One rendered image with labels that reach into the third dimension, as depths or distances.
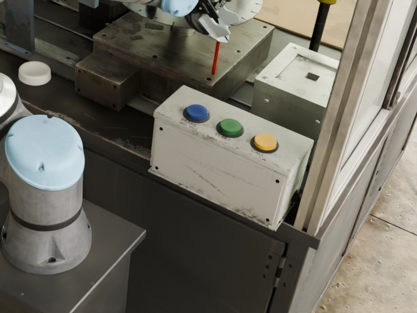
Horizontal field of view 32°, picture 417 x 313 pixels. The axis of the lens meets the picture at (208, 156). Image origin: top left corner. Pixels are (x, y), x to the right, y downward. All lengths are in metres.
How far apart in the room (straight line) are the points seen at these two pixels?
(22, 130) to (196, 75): 0.50
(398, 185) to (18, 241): 1.81
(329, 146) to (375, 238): 1.29
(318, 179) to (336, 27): 0.80
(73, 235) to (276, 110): 0.50
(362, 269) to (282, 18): 0.87
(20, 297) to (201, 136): 0.41
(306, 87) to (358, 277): 1.03
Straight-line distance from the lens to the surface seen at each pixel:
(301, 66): 1.53
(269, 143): 1.28
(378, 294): 2.35
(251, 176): 1.30
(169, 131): 1.34
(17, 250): 1.23
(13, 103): 1.18
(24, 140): 1.13
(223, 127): 1.30
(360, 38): 1.13
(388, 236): 2.55
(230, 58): 1.60
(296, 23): 1.99
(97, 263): 1.25
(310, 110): 1.44
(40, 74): 1.64
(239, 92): 1.67
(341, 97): 1.18
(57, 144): 1.13
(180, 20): 1.51
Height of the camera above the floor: 1.69
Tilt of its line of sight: 39 degrees down
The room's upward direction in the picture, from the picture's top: 10 degrees clockwise
